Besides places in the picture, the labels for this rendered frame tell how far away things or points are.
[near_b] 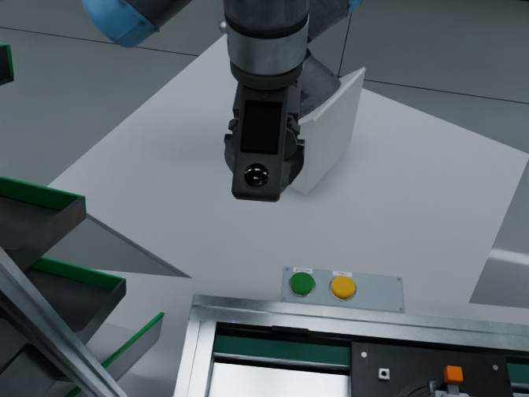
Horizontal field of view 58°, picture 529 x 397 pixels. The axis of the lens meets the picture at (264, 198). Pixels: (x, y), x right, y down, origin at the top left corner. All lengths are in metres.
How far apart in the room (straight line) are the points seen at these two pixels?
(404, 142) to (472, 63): 1.87
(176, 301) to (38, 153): 1.71
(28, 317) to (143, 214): 0.71
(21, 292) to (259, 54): 0.27
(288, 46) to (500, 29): 3.00
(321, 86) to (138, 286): 0.53
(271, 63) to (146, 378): 0.63
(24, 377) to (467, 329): 0.66
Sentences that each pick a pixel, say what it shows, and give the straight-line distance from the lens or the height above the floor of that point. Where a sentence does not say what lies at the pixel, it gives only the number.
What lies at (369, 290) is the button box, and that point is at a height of 0.96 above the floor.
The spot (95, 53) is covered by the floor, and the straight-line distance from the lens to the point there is 3.05.
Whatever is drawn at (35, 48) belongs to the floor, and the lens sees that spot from 3.23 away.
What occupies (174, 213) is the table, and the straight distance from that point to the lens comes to 1.06.
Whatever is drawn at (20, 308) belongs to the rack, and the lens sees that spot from 0.37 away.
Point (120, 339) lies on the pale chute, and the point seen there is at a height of 1.02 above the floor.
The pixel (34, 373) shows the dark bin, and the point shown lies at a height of 1.29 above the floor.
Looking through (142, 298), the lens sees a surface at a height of 0.86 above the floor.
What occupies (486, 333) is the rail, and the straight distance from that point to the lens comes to 0.89.
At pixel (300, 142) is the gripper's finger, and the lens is 0.53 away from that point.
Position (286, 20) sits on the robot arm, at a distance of 0.42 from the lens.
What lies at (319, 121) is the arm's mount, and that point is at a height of 1.07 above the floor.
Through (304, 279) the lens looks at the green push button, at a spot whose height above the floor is 0.97.
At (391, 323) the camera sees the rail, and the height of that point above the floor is 0.96.
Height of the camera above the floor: 1.71
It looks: 53 degrees down
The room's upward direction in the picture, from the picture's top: straight up
